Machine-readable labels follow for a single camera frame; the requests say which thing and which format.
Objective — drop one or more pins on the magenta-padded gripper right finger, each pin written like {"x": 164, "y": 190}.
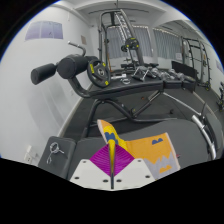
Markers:
{"x": 138, "y": 173}

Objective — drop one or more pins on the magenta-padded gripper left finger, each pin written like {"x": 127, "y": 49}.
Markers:
{"x": 85, "y": 175}

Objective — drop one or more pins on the yellow orange blue printed towel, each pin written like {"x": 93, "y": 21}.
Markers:
{"x": 146, "y": 146}

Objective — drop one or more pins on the black padded weight bench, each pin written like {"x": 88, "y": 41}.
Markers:
{"x": 83, "y": 146}

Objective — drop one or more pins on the chrome spring barbell collar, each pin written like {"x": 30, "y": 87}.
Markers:
{"x": 53, "y": 145}

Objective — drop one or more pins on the chrome barbell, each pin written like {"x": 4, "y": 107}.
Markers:
{"x": 200, "y": 123}

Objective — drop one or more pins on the black roller-pad exercise bench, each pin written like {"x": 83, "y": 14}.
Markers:
{"x": 133, "y": 87}

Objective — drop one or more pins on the black yellow weight plate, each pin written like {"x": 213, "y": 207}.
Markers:
{"x": 96, "y": 73}

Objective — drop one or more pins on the group of dumbbells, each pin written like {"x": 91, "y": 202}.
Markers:
{"x": 176, "y": 75}

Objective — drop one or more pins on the black dumbbell stand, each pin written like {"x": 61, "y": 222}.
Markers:
{"x": 221, "y": 96}

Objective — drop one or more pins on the black padded block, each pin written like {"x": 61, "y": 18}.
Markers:
{"x": 183, "y": 68}

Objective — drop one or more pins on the black squat rack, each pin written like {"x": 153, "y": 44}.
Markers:
{"x": 200, "y": 60}

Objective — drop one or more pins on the grey window curtain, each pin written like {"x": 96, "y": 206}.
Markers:
{"x": 166, "y": 43}
{"x": 115, "y": 43}

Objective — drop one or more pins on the white wall socket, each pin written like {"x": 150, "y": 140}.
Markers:
{"x": 28, "y": 158}
{"x": 29, "y": 149}

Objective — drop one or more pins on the small brown wall plaque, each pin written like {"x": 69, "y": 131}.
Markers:
{"x": 83, "y": 40}

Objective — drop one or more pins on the purple wall poster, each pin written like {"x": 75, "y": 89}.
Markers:
{"x": 45, "y": 30}

